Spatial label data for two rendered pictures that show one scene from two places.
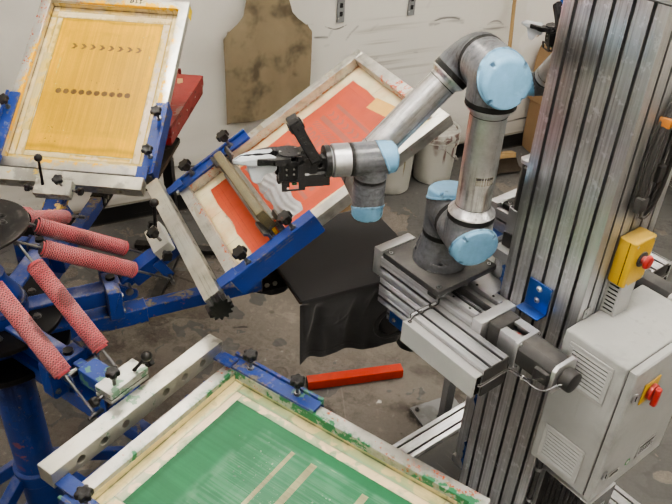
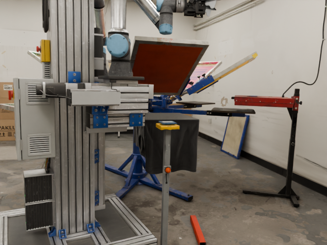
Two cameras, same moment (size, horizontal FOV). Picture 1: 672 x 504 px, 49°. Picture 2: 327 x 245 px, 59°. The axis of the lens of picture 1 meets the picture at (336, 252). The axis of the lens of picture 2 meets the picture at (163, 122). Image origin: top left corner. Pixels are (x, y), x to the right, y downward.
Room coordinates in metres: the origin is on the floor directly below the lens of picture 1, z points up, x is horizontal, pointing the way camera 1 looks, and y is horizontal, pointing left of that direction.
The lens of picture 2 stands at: (2.61, -2.40, 1.23)
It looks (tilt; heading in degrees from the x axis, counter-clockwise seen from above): 8 degrees down; 101
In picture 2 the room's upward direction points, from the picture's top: 2 degrees clockwise
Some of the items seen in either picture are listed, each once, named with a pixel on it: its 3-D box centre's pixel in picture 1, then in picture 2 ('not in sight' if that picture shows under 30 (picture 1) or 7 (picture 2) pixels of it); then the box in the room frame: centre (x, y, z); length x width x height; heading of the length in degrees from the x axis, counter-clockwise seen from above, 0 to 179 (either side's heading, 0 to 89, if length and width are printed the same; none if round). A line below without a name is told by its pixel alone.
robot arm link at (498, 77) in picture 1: (480, 159); not in sight; (1.55, -0.32, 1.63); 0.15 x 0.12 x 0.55; 15
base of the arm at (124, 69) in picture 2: not in sight; (120, 68); (1.99, -0.67, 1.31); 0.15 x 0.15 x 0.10
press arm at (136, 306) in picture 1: (203, 295); not in sight; (1.92, 0.43, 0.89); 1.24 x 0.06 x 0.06; 117
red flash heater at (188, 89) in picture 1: (139, 103); (263, 100); (3.06, 0.91, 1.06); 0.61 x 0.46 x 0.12; 177
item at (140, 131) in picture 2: (357, 316); (142, 135); (1.98, -0.09, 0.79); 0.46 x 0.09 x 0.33; 117
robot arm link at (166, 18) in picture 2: not in sight; (165, 24); (2.28, -0.72, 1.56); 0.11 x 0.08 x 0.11; 104
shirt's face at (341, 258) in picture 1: (338, 250); (164, 115); (2.15, -0.01, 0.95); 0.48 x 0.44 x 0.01; 117
